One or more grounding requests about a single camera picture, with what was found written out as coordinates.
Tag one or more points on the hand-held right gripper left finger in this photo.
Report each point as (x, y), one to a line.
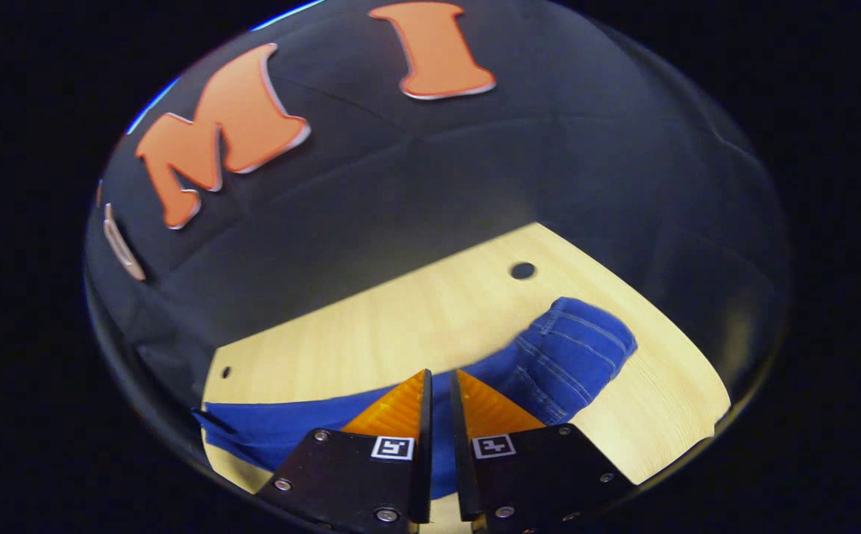
(356, 475)

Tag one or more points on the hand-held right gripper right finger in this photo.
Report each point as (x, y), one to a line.
(534, 475)

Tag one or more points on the blue jeans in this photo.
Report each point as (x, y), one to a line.
(571, 348)

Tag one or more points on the black backdrop cloth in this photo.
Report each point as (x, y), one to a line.
(400, 185)

